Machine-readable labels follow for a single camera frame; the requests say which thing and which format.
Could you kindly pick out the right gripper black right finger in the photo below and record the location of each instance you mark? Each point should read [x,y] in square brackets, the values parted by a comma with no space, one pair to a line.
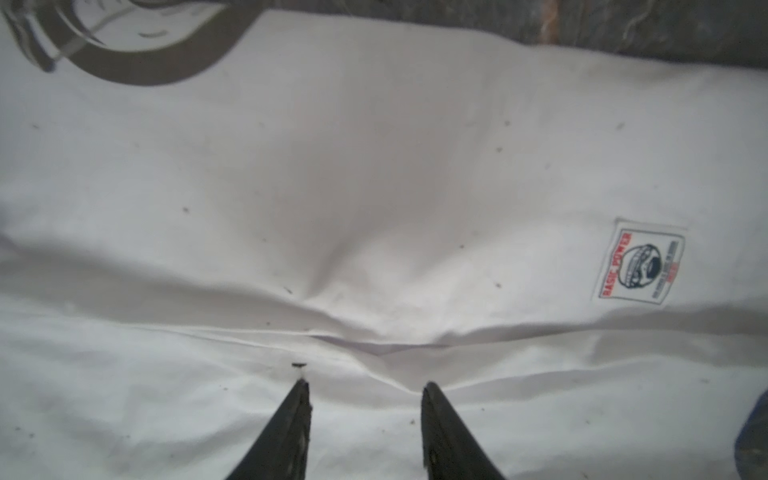
[450,451]

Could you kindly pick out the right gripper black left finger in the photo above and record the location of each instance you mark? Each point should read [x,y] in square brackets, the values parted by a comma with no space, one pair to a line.
[280,452]

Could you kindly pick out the white tank top navy trim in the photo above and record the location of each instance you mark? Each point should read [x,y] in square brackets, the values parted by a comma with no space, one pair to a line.
[201,207]

